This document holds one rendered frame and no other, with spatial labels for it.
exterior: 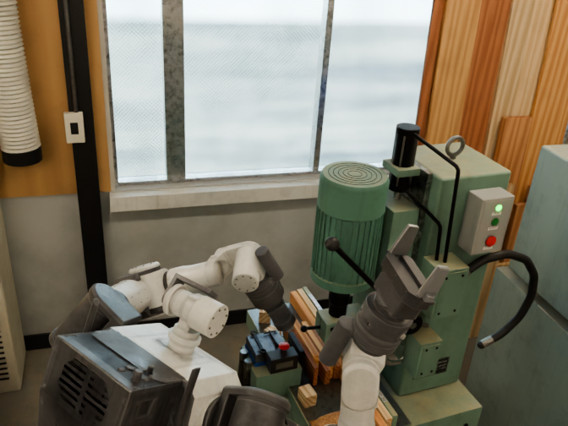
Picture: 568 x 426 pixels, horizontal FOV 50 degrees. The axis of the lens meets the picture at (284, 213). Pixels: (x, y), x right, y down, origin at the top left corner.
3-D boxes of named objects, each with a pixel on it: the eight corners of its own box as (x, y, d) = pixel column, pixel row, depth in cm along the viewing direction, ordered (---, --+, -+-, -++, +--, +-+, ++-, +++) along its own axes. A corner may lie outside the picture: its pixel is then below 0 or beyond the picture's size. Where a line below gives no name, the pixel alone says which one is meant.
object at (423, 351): (396, 358, 173) (403, 324, 167) (417, 353, 175) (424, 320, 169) (414, 380, 165) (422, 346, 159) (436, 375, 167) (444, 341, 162)
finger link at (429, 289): (450, 266, 93) (432, 296, 96) (434, 264, 91) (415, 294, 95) (456, 273, 92) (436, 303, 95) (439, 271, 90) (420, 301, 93)
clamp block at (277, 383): (238, 368, 178) (240, 344, 174) (281, 359, 183) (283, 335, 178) (255, 403, 166) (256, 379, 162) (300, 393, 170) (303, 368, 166)
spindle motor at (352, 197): (299, 264, 170) (308, 162, 155) (355, 256, 176) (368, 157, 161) (325, 300, 155) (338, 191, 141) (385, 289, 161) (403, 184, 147)
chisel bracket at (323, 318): (313, 333, 176) (315, 309, 172) (356, 324, 181) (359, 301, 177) (324, 349, 170) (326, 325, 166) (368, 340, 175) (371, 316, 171)
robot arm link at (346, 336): (404, 352, 101) (376, 395, 107) (401, 311, 110) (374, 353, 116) (342, 328, 100) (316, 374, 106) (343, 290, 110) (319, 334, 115)
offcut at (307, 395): (297, 397, 165) (297, 386, 163) (308, 394, 166) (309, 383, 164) (304, 408, 161) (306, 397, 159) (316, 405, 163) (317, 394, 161)
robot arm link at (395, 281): (404, 298, 92) (371, 352, 98) (453, 303, 96) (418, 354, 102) (372, 247, 102) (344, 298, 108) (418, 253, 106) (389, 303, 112)
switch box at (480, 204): (456, 244, 160) (468, 189, 153) (487, 239, 164) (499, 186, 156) (470, 256, 155) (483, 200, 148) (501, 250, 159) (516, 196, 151)
